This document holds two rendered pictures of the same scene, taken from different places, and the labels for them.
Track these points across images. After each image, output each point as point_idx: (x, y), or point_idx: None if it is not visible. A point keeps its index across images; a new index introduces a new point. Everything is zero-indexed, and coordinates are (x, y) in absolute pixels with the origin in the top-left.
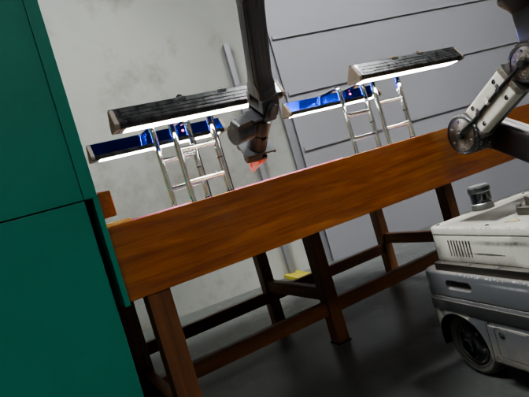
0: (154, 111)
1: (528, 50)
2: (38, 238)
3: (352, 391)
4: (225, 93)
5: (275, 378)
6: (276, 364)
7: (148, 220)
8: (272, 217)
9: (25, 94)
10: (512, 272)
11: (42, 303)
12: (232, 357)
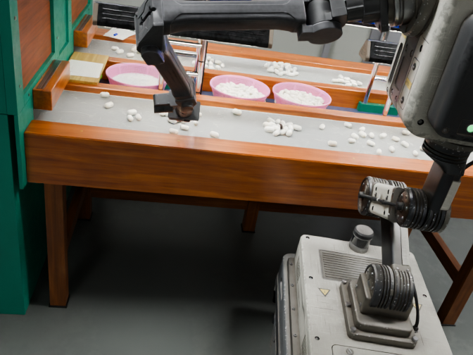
0: (134, 19)
1: (407, 203)
2: None
3: (200, 280)
4: None
5: (178, 227)
6: (193, 213)
7: (58, 138)
8: (162, 172)
9: None
10: (291, 321)
11: None
12: (152, 198)
